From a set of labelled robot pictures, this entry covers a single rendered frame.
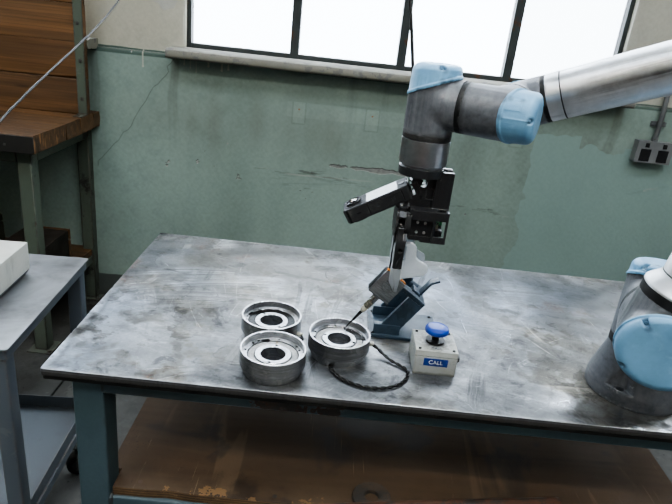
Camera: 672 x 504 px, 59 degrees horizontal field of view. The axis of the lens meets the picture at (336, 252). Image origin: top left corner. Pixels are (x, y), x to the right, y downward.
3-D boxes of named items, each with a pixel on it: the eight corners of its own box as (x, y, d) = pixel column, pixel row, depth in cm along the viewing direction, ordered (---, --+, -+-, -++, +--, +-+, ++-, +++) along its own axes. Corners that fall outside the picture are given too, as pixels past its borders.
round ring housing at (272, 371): (313, 383, 92) (316, 360, 91) (248, 393, 88) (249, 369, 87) (292, 348, 101) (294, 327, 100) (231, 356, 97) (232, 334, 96)
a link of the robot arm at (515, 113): (552, 88, 87) (479, 77, 92) (539, 93, 78) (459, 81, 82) (540, 141, 90) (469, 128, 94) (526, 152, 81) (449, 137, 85)
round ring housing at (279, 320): (228, 338, 102) (229, 317, 100) (260, 314, 111) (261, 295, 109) (282, 357, 98) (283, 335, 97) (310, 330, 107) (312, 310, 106)
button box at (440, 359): (412, 373, 98) (416, 348, 96) (408, 351, 104) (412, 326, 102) (460, 378, 98) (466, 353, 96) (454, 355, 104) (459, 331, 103)
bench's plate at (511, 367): (40, 379, 89) (39, 368, 89) (160, 240, 145) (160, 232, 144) (821, 459, 91) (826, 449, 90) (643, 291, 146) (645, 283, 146)
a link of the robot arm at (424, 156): (403, 140, 87) (400, 130, 95) (398, 170, 89) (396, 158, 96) (454, 146, 87) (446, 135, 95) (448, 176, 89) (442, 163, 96)
